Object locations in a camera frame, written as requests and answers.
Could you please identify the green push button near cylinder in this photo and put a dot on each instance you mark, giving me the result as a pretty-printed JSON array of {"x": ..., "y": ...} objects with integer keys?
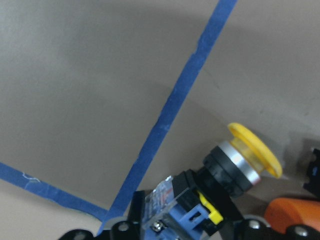
[{"x": 313, "y": 174}]

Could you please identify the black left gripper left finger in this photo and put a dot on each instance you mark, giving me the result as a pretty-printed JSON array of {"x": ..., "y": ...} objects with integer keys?
[{"x": 128, "y": 228}]

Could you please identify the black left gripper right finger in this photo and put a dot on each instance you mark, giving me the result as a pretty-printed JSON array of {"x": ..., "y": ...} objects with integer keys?
[{"x": 255, "y": 229}]

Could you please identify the orange cylinder with label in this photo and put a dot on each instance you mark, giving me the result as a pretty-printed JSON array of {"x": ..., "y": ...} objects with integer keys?
[{"x": 283, "y": 212}]

